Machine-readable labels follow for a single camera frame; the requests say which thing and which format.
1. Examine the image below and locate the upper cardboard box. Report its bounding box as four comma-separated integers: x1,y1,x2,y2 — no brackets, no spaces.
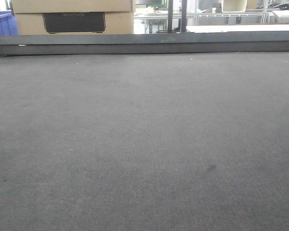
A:
12,0,134,13

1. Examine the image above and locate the black vertical pole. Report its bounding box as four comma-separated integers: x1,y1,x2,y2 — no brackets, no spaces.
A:
167,0,173,34
181,0,187,33

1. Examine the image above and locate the white background workbench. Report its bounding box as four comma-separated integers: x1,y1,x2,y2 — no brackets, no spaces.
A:
186,24,289,33

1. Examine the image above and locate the lower cardboard box black label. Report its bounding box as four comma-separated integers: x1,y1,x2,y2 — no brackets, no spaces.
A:
14,12,133,35

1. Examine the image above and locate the blue plastic crate background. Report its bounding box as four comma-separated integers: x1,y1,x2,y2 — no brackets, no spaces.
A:
0,11,19,36

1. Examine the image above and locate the black vertical pole right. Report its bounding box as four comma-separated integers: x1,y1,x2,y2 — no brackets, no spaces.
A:
181,0,187,33

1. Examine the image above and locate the black vertical pole left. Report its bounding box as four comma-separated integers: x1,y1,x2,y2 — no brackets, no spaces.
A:
167,0,173,34

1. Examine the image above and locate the grey fabric table mat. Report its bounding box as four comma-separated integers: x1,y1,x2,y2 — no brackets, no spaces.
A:
0,52,289,231

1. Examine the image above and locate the dark metal table rail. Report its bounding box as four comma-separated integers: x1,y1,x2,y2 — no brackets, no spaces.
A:
0,31,289,57

